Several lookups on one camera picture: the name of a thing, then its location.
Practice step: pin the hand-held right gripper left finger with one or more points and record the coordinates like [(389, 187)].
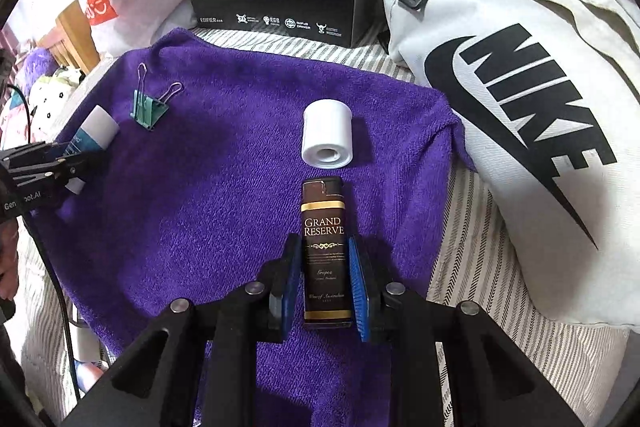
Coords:
[(292, 287)]

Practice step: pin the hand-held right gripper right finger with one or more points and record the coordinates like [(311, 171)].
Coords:
[(357, 287)]

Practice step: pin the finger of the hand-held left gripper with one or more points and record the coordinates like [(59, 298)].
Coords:
[(62, 148), (60, 174)]

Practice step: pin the brown lighter with gold bands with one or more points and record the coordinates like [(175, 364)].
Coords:
[(325, 257)]

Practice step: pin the white and blue balm tube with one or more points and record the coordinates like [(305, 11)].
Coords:
[(100, 122)]

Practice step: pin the white dotted cloth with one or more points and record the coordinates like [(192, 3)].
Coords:
[(55, 99)]

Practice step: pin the purple plush toy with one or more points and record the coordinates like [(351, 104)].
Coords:
[(37, 64)]

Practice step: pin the green binder clip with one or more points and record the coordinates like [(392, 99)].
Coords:
[(147, 111)]

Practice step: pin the grey striped bedsheet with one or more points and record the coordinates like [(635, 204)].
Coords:
[(475, 257)]

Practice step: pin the purple towel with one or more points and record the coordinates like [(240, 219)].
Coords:
[(200, 207)]

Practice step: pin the white cylindrical jar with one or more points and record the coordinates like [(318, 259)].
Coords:
[(327, 127)]

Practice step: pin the wooden frame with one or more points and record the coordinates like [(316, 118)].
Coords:
[(70, 32)]

